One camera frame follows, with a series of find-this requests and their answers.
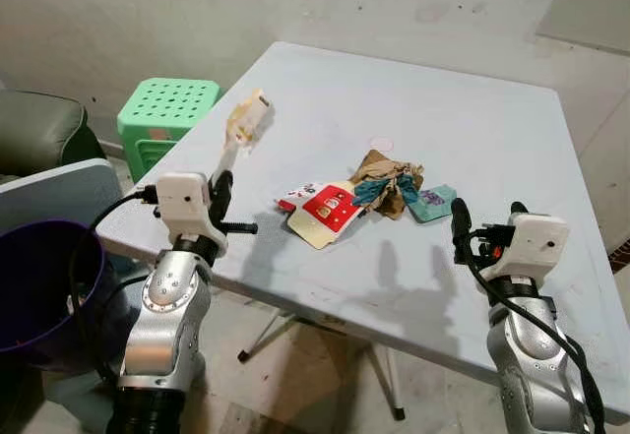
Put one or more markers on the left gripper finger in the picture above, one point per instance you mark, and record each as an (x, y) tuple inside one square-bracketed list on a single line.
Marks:
[(225, 163)]

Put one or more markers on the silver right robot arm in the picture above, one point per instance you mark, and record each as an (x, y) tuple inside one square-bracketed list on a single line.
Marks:
[(527, 355)]

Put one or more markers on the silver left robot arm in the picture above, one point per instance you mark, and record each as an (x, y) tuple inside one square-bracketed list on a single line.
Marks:
[(162, 316)]

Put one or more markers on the dark purple rubbish bin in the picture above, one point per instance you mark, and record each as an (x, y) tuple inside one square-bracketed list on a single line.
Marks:
[(39, 286)]

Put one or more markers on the teal flat packet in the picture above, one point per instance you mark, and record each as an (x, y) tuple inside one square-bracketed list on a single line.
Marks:
[(436, 204)]

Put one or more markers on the green plastic stool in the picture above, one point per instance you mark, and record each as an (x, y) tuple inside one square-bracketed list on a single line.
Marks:
[(162, 109)]

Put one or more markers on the brown crumpled paper bag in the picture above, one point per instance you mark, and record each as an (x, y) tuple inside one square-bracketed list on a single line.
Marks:
[(394, 168)]

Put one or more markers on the red and white snack packet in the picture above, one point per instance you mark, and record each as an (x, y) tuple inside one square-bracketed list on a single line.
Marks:
[(330, 210)]

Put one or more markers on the small white round lid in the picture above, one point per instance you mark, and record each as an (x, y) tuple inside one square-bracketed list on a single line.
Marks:
[(381, 144)]

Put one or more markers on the white metal table leg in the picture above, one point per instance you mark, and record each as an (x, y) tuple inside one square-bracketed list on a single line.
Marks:
[(264, 336), (392, 385)]

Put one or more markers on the grey-blue plastic chair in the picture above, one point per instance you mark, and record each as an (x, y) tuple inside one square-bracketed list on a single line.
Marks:
[(54, 193)]

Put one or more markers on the dark green armchair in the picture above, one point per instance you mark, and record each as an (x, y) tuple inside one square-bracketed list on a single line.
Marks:
[(39, 129)]

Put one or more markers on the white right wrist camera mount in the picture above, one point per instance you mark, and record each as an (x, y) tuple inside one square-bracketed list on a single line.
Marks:
[(532, 239)]

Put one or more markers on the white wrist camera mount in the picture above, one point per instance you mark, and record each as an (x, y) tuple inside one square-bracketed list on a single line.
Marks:
[(182, 203), (532, 239)]

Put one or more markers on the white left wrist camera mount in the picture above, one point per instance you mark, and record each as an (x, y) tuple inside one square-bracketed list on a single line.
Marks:
[(182, 203)]

